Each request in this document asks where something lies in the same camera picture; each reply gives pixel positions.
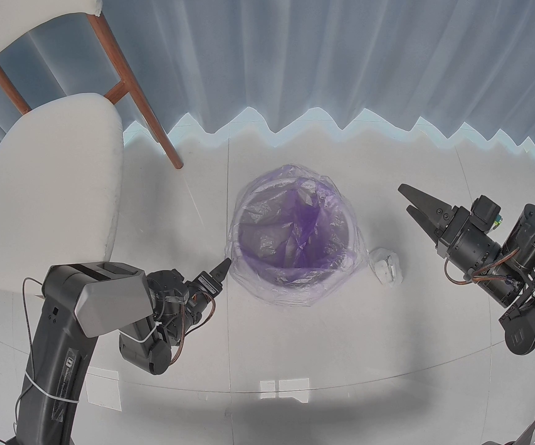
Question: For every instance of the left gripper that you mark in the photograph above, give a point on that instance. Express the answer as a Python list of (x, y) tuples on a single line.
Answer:
[(200, 295)]

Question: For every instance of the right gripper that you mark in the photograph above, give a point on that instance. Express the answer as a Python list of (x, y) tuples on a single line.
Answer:
[(469, 244)]

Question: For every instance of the white paper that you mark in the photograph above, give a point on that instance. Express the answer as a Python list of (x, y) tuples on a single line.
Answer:
[(388, 267)]

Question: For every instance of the purple plastic bag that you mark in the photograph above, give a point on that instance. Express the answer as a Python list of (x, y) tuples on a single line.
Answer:
[(304, 211)]

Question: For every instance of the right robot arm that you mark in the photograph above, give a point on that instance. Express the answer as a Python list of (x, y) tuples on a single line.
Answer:
[(527, 336)]

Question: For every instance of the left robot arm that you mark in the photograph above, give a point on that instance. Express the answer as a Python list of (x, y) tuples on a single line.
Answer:
[(105, 295)]

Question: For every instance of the white trash bin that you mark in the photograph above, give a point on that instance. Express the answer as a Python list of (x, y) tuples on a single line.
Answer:
[(253, 230)]

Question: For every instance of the white cushioned wooden chair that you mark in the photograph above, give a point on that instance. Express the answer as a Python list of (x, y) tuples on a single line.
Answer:
[(54, 179)]

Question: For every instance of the pale blue curtain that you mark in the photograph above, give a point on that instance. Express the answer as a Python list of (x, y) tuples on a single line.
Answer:
[(318, 40)]

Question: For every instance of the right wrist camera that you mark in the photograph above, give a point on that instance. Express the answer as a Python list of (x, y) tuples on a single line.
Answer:
[(485, 211)]

